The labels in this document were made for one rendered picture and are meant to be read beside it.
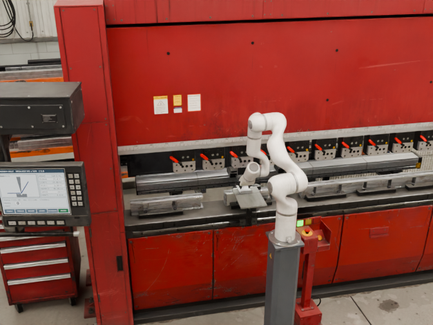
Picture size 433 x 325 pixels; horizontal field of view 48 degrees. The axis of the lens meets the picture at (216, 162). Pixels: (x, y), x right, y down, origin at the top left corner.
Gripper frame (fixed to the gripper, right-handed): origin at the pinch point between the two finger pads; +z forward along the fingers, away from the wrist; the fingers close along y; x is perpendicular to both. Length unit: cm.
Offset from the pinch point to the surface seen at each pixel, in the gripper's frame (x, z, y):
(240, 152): -17.1, -18.9, 3.3
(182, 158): -16.8, -18.3, 43.2
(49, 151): -110, 139, 153
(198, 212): 12.1, 10.6, 33.7
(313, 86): -45, -52, -45
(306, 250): 49, 3, -35
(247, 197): 10.2, -4.1, 1.1
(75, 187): 20, -75, 106
